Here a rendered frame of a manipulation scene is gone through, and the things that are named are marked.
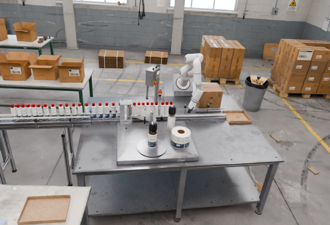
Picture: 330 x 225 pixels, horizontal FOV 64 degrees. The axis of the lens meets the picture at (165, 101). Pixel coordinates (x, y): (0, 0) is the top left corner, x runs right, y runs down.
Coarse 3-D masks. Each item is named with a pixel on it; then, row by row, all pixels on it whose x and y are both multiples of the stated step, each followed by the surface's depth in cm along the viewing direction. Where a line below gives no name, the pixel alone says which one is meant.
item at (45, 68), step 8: (32, 56) 419; (40, 56) 438; (48, 56) 440; (56, 56) 442; (32, 64) 414; (40, 64) 438; (48, 64) 438; (56, 64) 426; (40, 72) 417; (48, 72) 417; (56, 72) 427
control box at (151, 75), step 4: (148, 68) 304; (156, 68) 305; (148, 72) 300; (152, 72) 297; (148, 76) 302; (152, 76) 299; (156, 76) 306; (148, 80) 304; (152, 80) 302; (156, 80) 309; (148, 84) 306; (152, 84) 304
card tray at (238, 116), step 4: (224, 112) 354; (228, 112) 355; (232, 112) 356; (236, 112) 357; (240, 112) 358; (244, 112) 355; (228, 116) 347; (232, 116) 347; (236, 116) 348; (240, 116) 349; (244, 116) 349; (248, 116) 343; (228, 120) 338; (232, 120) 338; (236, 120) 339; (240, 120) 333; (244, 120) 333; (248, 120) 334
